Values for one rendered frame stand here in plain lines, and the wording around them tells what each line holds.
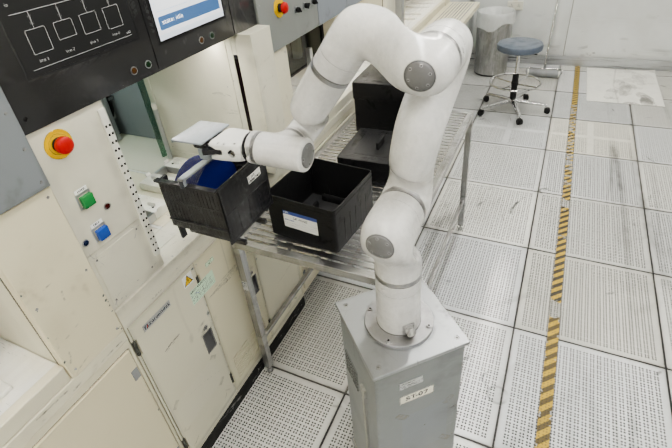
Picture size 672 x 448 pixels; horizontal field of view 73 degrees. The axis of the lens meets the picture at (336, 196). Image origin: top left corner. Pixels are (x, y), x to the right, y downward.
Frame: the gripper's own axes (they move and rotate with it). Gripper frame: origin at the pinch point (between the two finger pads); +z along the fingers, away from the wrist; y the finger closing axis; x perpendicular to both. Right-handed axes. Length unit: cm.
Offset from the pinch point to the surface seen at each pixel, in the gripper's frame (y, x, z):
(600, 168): 240, -125, -118
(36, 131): -30.8, 14.9, 15.5
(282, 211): 21.3, -37.3, -5.0
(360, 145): 75, -39, -11
